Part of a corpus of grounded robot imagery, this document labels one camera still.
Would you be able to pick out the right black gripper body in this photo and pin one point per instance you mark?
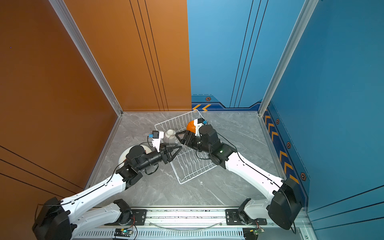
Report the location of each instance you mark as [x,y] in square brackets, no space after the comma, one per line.
[196,142]

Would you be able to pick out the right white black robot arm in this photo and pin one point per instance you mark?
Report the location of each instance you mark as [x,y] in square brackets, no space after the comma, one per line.
[283,201]

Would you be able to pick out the clear glass cup back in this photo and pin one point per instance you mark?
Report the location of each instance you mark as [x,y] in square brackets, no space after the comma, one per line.
[172,140]

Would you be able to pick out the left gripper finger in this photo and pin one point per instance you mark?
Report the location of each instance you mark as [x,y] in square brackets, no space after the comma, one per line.
[170,147]
[173,155]

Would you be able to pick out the left green circuit board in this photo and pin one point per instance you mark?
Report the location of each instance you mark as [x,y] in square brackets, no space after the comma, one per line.
[123,233]

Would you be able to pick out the orange bowl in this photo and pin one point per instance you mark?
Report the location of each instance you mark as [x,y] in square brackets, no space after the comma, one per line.
[191,127]

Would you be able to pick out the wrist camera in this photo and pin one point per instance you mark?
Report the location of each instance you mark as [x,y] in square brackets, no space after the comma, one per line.
[198,123]
[156,137]

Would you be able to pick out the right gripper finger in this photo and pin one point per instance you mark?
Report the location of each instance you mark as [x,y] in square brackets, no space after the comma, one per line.
[184,138]
[183,133]

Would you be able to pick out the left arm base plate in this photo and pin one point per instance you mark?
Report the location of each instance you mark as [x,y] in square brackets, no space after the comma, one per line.
[135,217]

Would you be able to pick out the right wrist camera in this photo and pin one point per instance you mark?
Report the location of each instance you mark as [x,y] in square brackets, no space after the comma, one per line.
[198,123]

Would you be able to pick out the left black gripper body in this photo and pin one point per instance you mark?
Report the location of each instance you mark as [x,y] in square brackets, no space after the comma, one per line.
[153,159]

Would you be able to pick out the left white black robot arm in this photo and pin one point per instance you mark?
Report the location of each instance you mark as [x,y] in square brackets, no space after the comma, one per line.
[67,218]

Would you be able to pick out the right circuit board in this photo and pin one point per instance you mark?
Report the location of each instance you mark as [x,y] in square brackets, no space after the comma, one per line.
[252,233]

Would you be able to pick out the white wire dish rack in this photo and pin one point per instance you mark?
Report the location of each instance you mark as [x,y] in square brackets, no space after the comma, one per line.
[189,163]

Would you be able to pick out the aluminium front rail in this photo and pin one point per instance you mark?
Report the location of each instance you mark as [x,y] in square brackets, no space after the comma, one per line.
[199,223]

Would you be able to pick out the small white bowl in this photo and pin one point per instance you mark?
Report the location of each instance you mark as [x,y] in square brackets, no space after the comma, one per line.
[170,134]

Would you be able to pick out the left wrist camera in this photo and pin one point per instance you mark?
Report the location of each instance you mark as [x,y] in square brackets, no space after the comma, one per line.
[156,137]

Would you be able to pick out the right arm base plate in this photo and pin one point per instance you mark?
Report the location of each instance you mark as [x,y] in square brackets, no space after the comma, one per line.
[234,218]

